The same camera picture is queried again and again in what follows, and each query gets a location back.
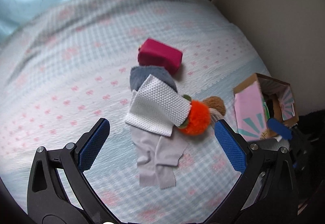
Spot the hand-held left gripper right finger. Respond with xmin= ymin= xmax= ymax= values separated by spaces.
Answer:
xmin=214 ymin=119 xmax=299 ymax=224

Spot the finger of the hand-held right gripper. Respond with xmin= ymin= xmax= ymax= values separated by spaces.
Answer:
xmin=267 ymin=117 xmax=293 ymax=142

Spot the person's dark clothing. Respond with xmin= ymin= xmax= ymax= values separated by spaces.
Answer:
xmin=296 ymin=110 xmax=325 ymax=214

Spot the bed with checkered blue blanket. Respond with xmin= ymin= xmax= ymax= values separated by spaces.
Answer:
xmin=0 ymin=0 xmax=273 ymax=224

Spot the light grey cloth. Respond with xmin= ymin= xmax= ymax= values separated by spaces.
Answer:
xmin=131 ymin=124 xmax=191 ymax=189

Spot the brown plush toy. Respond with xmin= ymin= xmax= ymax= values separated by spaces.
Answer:
xmin=203 ymin=96 xmax=226 ymax=121

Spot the magenta pouch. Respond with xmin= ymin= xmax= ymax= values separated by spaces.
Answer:
xmin=138 ymin=38 xmax=183 ymax=75

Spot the white textured cloth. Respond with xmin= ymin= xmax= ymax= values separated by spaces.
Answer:
xmin=124 ymin=74 xmax=192 ymax=136

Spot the cardboard box with pink print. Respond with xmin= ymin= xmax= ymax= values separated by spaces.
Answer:
xmin=233 ymin=73 xmax=299 ymax=142

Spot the grey-blue fluffy towel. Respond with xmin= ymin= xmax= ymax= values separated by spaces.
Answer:
xmin=130 ymin=65 xmax=179 ymax=94

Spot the orange plush ball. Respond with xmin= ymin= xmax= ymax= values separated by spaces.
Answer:
xmin=177 ymin=94 xmax=212 ymax=136

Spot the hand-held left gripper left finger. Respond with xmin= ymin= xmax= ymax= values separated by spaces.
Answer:
xmin=27 ymin=118 xmax=111 ymax=224

